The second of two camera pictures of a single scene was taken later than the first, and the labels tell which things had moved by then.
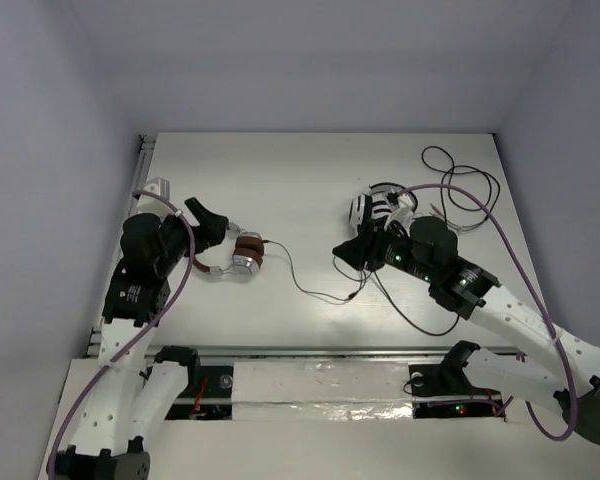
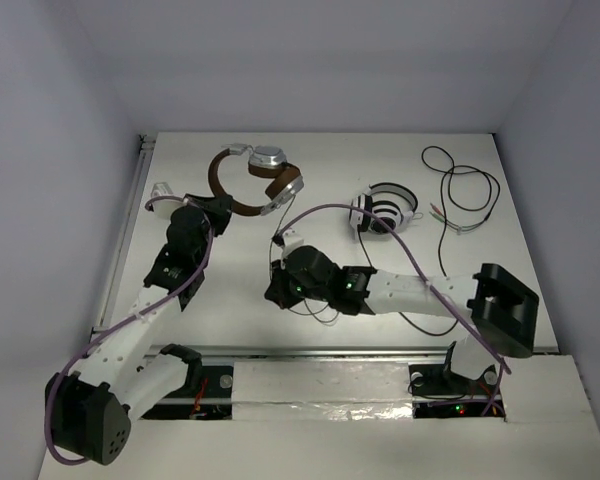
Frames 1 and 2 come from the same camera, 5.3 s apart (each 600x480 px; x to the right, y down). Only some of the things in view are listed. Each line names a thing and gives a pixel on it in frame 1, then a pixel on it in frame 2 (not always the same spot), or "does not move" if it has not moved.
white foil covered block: x=321 y=390 does not move
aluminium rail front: x=301 y=354 does not move
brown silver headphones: x=248 y=256 → x=270 y=161
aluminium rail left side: x=146 y=144 does not move
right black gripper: x=378 y=235 → x=278 y=288
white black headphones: x=374 y=202 does not move
